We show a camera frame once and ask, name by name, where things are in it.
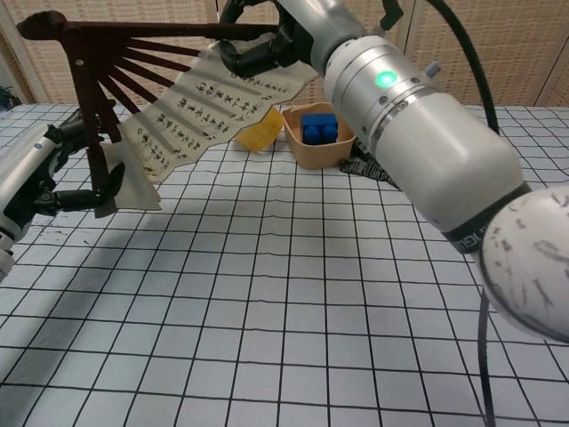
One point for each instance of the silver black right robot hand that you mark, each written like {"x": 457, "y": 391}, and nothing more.
{"x": 306, "y": 22}

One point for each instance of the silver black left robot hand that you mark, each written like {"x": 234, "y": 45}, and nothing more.
{"x": 26, "y": 178}

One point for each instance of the painted paper folding fan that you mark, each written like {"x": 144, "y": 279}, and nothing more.
{"x": 200, "y": 107}

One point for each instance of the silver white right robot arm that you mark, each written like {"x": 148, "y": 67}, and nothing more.
{"x": 444, "y": 147}

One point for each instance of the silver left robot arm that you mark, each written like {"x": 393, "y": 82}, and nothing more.
{"x": 4, "y": 258}

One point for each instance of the blue toy building block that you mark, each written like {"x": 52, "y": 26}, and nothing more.
{"x": 318, "y": 129}

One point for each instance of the yellow packing tape roll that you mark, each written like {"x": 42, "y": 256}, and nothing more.
{"x": 262, "y": 133}

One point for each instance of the tan plastic bowl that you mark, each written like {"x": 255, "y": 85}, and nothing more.
{"x": 320, "y": 155}

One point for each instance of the wooden woven folding screen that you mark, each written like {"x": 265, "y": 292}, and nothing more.
{"x": 133, "y": 22}

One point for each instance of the white grid checked tablecloth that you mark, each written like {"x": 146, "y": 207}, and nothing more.
{"x": 266, "y": 289}

